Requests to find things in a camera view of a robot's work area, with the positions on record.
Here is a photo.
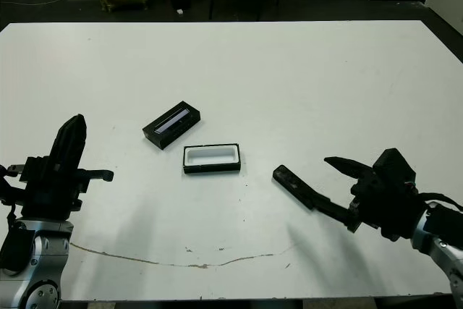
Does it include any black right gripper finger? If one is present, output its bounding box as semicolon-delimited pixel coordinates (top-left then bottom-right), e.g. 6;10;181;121
323;156;375;180
311;196;357;229

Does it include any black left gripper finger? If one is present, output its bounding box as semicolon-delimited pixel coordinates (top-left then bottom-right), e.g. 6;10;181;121
64;114;88;171
48;114;80;166

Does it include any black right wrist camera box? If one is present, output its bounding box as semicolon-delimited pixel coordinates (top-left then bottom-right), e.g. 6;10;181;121
372;148;417;196

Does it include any black box lid with window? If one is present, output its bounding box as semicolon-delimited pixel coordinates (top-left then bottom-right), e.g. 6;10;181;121
142;100;202;151

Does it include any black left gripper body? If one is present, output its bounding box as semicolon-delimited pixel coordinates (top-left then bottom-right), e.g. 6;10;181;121
7;155;115;221

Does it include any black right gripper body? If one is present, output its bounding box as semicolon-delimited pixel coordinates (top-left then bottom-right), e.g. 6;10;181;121
346;166;427;242

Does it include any black box with white insert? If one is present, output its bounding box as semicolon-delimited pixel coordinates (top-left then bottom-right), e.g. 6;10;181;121
182;142;242;176

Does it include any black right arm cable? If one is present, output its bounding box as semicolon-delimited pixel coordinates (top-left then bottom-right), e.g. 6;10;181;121
415;190;463;213

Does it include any black slim camera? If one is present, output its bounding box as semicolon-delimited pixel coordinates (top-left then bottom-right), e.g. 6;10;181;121
271;164;316;211

